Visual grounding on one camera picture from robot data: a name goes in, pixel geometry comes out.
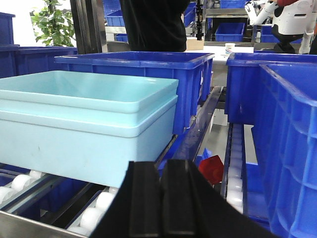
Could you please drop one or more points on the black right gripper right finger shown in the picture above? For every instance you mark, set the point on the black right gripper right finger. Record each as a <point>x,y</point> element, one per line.
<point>191,208</point>

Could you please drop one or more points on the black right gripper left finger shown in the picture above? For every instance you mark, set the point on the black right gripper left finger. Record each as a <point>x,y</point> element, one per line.
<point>135,209</point>

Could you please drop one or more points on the red object below shelf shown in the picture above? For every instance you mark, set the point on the red object below shelf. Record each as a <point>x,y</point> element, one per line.
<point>212,169</point>

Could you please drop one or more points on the stainless steel shelf beam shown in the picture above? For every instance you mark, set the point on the stainless steel shelf beam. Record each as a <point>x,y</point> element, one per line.
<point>13,226</point>

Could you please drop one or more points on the blue bin behind light bins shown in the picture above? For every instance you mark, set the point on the blue bin behind light bins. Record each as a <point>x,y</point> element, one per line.
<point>192,70</point>

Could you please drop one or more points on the blue bin on far shelf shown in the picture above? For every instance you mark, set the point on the blue bin on far shelf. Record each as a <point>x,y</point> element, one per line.
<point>230,32</point>

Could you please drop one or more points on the white roller track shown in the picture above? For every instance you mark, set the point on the white roller track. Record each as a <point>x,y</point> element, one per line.
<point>56,201</point>
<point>235,183</point>

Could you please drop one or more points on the left white roller track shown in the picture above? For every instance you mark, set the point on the left white roller track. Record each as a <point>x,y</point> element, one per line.
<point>56,201</point>

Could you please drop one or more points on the lower light blue bin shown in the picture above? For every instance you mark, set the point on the lower light blue bin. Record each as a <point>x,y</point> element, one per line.
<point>89,152</point>

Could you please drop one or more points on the light blue plastic bin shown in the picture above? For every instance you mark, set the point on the light blue plastic bin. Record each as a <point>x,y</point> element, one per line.
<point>88,91</point>

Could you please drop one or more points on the blue bin near right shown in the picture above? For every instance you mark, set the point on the blue bin near right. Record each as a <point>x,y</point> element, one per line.
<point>285,139</point>

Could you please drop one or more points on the blue bin far right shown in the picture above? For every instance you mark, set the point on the blue bin far right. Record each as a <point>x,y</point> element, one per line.
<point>243,81</point>

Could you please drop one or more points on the white paper cup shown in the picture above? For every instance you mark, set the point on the white paper cup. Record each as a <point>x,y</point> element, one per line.
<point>229,48</point>

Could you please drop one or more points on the person in black clothes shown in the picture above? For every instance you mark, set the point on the person in black clothes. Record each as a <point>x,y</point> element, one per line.
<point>155,25</point>

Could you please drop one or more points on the blue bin far left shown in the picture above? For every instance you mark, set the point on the blue bin far left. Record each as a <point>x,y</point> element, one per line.
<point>17,60</point>

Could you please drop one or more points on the green potted plant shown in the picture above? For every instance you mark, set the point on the green potted plant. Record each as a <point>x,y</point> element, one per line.
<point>52,25</point>

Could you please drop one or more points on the white humanoid robot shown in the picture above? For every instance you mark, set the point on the white humanoid robot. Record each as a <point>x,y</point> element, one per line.
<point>291,20</point>

